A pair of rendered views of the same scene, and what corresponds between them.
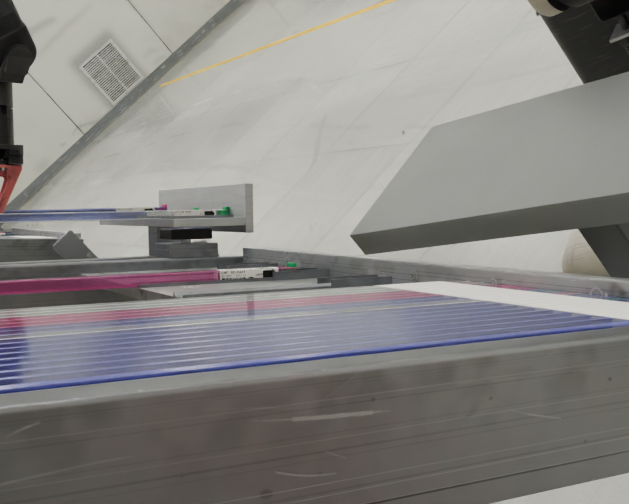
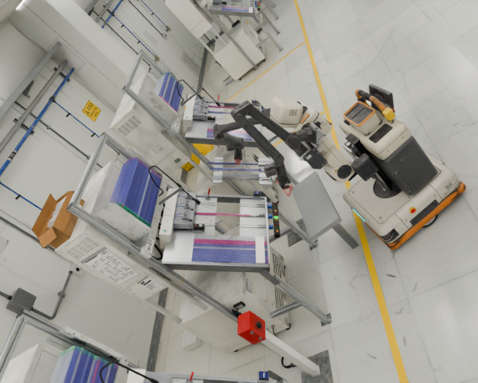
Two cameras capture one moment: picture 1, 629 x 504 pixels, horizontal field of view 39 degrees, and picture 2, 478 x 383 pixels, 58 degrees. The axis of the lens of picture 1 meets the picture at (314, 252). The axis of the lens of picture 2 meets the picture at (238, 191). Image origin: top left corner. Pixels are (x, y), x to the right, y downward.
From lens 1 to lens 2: 2.64 m
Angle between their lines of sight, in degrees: 45
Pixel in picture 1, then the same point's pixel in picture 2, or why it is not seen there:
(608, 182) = (305, 219)
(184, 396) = (218, 265)
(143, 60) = not seen: outside the picture
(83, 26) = not seen: outside the picture
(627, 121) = (316, 208)
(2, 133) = (239, 154)
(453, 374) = (235, 266)
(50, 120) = not seen: outside the picture
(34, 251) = (252, 144)
